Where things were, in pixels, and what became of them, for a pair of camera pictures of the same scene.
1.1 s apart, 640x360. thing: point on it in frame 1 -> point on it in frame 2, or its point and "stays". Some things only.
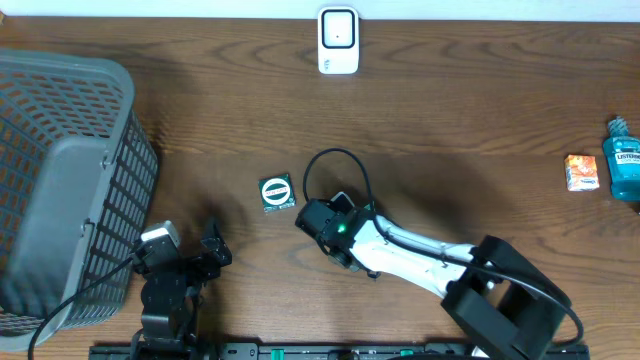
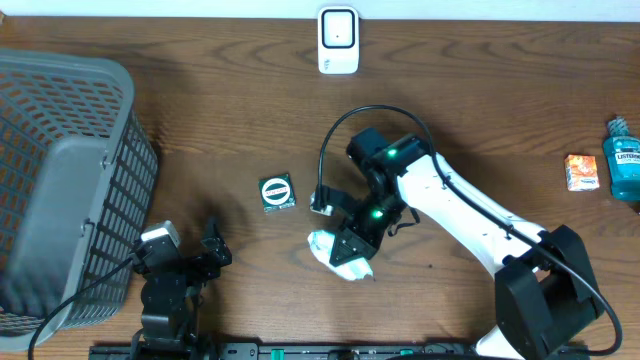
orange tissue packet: (581, 172) stays
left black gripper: (219, 249) stays
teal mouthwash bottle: (623, 156) stays
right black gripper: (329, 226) -> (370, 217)
